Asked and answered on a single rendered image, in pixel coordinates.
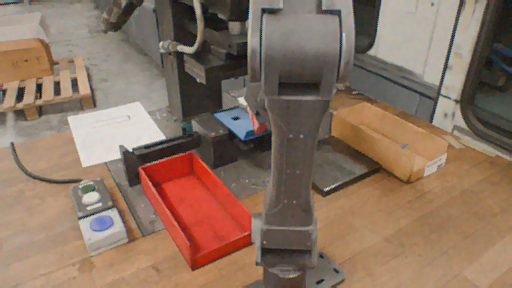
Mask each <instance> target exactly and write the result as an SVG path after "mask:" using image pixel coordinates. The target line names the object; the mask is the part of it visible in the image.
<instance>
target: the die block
mask: <svg viewBox="0 0 512 288"><path fill-rule="evenodd" d="M193 130H195V131H198V132H199V133H200V134H201V145H200V148H198V149H195V150H196V152H197V153H198V154H199V155H200V156H201V157H202V158H204V159H205V162H206V163H207V164H208V165H209V166H210V167H212V168H213V169H215V168H218V167H224V166H226V165H229V164H232V163H234V162H237V161H238V147H237V146H236V145H235V144H233V142H232V141H231V140H230V139H229V136H227V137H224V138H221V139H215V140H212V141H211V140H210V139H208V138H207V137H206V136H205V134H204V133H203V132H202V131H201V130H198V129H197V128H196V126H195V125H194V124H193ZM249 140H250V141H251V143H252V144H253V145H254V146H256V147H257V148H258V149H261V151H262V152H266V151H269V150H271V149H272V139H270V138H268V137H266V136H265V135H264V134H263V135H261V136H258V137H255V138H251V139H249Z"/></svg>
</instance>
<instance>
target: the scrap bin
mask: <svg viewBox="0 0 512 288"><path fill-rule="evenodd" d="M138 170H139V175H140V180H141V185H142V190H143V192H144V193H145V195H146V196H147V200H148V201H149V202H150V204H151V205H152V207H153V208H154V209H155V211H156V214H157V216H158V217H159V218H160V220H161V221H162V223H163V225H164V226H165V229H166V230H167V232H168V234H169V235H170V236H171V238H172V239H173V241H174V243H175V245H176V247H177V248H178V250H179V251H180V252H181V254H182V256H183V259H184V260H185V261H186V263H187V265H188V266H189V267H190V269H191V270H192V271H195V270H197V269H199V268H202V267H204V266H206V265H209V264H210V263H212V262H214V261H217V260H219V259H221V258H224V257H225V256H227V255H229V254H233V253H234V252H236V251H239V250H241V249H243V248H244V247H246V246H250V245H252V244H254V243H253V242H252V230H251V225H252V221H251V218H252V214H251V212H249V210H248V209H247V208H246V207H245V206H244V205H243V204H242V203H241V202H240V201H239V200H238V199H237V198H236V196H235V195H233V193H232V192H231V191H230V190H229V189H228V188H227V187H226V186H225V185H224V183H223V182H222V181H221V180H220V179H219V178H218V177H217V176H215V174H214V173H213V171H212V170H211V169H210V168H209V167H207V166H206V165H205V163H204V162H203V161H202V160H201V159H200V158H199V157H198V156H197V155H196V153H195V152H194V151H193V150H192V151H189V152H187V153H183V154H180V155H178V156H174V157H169V158H166V159H162V160H160V161H157V162H154V163H151V164H148V165H146V166H139V167H138Z"/></svg>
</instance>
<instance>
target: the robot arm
mask: <svg viewBox="0 0 512 288"><path fill-rule="evenodd" d="M263 11H269V13H264V14H263ZM331 11H333V14H331ZM353 60H354V20H353V7H352V0H250V13H249V27H248V76H249V82H250V83H260V84H252V85H248V86H246V89H245V91H244V93H245V94H244V96H243V99H244V101H245V102H246V103H247V105H248V108H247V109H248V111H249V114H250V118H251V123H252V128H254V130H255V134H260V133H261V132H262V131H264V130H266V129H268V130H269V131H272V158H271V176H270V183H269V186H268V187H267V188H266V192H263V207H262V212H257V213H255V212H253V213H252V218H251V221H252V225H251V230H252V242H253V243H256V252H255V266H263V272H262V277H261V278H260V279H258V280H256V281H254V282H252V283H251V284H247V285H246V286H244V287H243V288H335V287H337V286H338V285H340V284H342V282H344V280H345V276H346V274H345V272H344V270H343V269H342V268H340V267H339V266H337V265H336V263H335V262H334V261H333V260H332V259H330V258H329V256H328V255H327V254H326V253H325V252H323V251H321V250H320V249H317V215H316V214H314V208H315V201H314V195H313V191H312V189H311V185H312V177H313V170H314V163H315V156H316V143H317V139H318V134H319V131H320V128H321V125H322V123H323V121H324V116H325V114H326V112H328V110H329V109H330V104H331V100H333V96H334V90H335V84H336V85H346V84H348V80H349V78H350V74H351V70H352V66H353ZM262 126H263V127H262ZM261 127H262V128H261ZM319 283H320V284H319Z"/></svg>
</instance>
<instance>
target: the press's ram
mask: <svg viewBox="0 0 512 288"><path fill-rule="evenodd" d="M203 19H204V27H205V35H204V39H205V40H207V41H208V42H210V43H214V44H216V45H211V50H207V51H198V52H196V53H192V54H191V53H187V54H184V63H185V70H186V71H187V72H189V74H190V75H192V76H193V77H196V78H197V82H199V83H203V84H205V85H207V84H212V83H215V82H220V81H224V80H228V79H233V80H235V79H239V77H240V76H248V28H247V27H246V21H247V20H248V19H249V15H248V16H241V17H236V18H235V19H234V22H228V21H227V19H226V18H225V19H222V18H220V17H217V16H212V15H211V14H209V15H203ZM183 21H184V28H183V29H186V30H188V31H190V32H191V33H193V34H195V35H196V36H198V24H197V18H196V17H189V18H183Z"/></svg>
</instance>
